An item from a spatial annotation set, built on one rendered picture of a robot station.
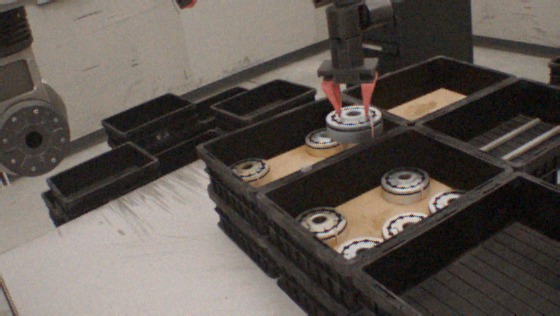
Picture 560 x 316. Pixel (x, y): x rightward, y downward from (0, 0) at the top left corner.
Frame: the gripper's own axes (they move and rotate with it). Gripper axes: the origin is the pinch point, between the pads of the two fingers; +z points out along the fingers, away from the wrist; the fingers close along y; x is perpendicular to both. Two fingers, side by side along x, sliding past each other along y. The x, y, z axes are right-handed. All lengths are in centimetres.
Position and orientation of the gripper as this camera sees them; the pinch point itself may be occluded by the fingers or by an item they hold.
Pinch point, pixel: (353, 111)
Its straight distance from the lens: 102.0
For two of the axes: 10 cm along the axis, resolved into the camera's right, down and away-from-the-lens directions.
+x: -2.8, 4.6, -8.5
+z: 1.4, 8.9, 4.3
